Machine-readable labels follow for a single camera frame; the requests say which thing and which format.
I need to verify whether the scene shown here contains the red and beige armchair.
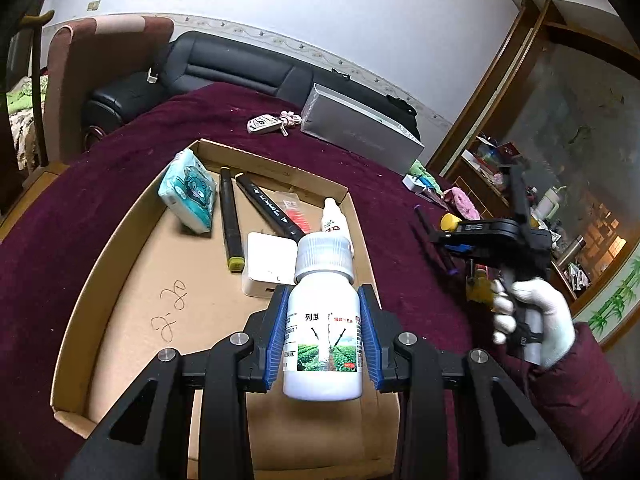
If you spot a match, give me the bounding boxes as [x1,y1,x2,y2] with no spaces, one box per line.
[42,16,176,162]

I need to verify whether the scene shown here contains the grey rectangular box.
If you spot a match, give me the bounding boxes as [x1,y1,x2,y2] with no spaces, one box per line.
[300,82,426,163]

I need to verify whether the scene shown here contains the black leather sofa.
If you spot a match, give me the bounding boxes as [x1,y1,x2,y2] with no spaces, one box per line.
[82,30,422,144]

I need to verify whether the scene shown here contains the wooden cabinet with glass panel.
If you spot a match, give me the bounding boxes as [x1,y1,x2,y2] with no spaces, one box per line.
[425,0,640,352]

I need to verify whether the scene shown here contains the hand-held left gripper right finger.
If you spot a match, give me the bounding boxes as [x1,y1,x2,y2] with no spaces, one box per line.
[357,284,583,480]

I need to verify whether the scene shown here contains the black marker yellow-green tip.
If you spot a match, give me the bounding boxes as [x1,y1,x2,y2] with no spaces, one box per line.
[219,166,246,274]

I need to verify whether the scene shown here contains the mint green tissue pack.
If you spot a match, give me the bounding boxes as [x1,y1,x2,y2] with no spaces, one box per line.
[158,149,219,235]

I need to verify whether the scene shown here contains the small white dropper bottle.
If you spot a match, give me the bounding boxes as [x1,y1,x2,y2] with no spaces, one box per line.
[320,197,355,256]

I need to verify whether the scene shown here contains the bamboo print panel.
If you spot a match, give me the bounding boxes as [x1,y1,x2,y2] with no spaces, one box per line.
[575,255,640,352]

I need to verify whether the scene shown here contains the red and clear packet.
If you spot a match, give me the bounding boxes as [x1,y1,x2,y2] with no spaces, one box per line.
[277,190,321,236]

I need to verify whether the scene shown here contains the person's right hand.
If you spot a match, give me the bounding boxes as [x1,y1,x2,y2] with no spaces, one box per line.
[490,276,577,370]

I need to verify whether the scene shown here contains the white tumbler green lid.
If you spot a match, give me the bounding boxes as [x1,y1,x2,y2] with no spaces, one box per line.
[532,185,569,221]

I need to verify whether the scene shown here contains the pink keychain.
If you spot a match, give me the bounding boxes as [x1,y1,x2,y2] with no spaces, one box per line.
[278,110,304,137]

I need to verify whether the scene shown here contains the green packet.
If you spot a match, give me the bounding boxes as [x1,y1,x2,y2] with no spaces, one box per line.
[409,159,441,188]

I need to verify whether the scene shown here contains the black marker purple tip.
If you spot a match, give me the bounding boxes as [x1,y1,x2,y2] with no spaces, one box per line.
[412,205,459,277]

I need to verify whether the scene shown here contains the white square adapter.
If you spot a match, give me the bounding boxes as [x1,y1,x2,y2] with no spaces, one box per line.
[242,231,301,301]

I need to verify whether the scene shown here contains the white car key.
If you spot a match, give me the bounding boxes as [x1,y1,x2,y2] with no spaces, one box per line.
[247,114,282,135]

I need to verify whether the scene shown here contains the wooden chair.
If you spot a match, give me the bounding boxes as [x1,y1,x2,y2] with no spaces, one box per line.
[0,10,57,173]

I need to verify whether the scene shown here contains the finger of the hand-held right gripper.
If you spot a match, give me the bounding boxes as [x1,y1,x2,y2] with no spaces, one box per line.
[429,225,483,244]
[447,242,483,263]

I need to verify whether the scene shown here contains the shallow cardboard box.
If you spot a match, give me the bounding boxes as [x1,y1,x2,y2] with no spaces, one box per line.
[50,138,401,480]

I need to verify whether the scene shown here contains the yellow snack packet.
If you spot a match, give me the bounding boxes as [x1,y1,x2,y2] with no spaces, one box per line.
[466,269,497,307]

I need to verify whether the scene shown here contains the floral seat cushion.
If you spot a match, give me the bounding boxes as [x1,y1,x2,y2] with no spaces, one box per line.
[5,72,51,171]

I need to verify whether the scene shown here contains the pink cloth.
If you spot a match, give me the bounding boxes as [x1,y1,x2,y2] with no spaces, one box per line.
[445,187,482,214]

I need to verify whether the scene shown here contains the white bottle with picture label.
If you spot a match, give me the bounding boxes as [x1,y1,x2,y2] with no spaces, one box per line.
[282,232,364,402]

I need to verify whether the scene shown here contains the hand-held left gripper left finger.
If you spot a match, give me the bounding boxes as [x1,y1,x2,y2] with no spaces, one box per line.
[64,285,293,480]

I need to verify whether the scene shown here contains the steel flask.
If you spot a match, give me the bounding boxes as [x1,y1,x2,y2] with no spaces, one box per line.
[557,235,586,269]

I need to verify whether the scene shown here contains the person's right forearm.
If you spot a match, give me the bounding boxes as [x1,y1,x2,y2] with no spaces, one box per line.
[505,320,640,480]

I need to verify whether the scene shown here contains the black marker white print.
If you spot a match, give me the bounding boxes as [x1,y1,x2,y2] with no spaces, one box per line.
[235,172,309,244]

